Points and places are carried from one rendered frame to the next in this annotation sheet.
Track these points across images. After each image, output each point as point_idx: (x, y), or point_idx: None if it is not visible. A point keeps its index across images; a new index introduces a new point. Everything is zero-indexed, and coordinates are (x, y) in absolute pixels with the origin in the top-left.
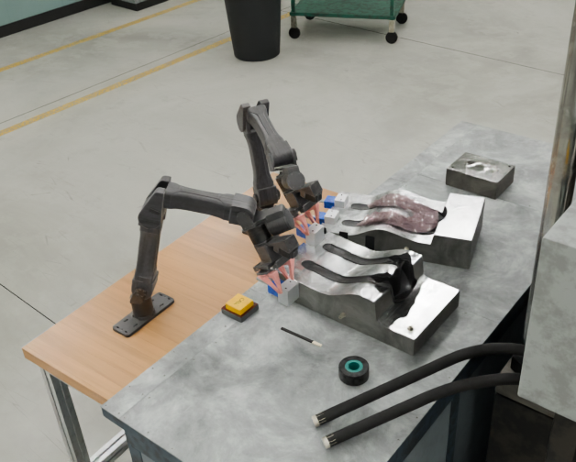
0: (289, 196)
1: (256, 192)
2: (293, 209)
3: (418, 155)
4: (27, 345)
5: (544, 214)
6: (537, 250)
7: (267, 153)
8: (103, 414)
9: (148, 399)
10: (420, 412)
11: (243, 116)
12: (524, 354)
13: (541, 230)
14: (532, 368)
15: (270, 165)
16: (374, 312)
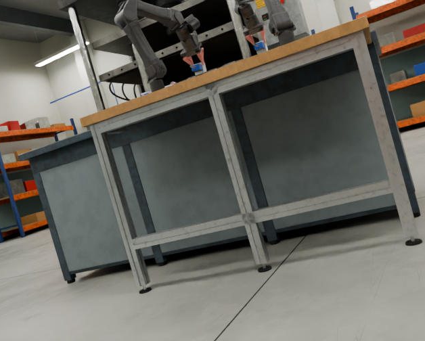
0: (193, 37)
1: (158, 64)
2: (199, 43)
3: (67, 137)
4: (361, 17)
5: (238, 16)
6: (241, 33)
7: (172, 14)
8: (377, 36)
9: None
10: None
11: (136, 3)
12: (300, 13)
13: (240, 24)
14: (302, 18)
15: (180, 19)
16: None
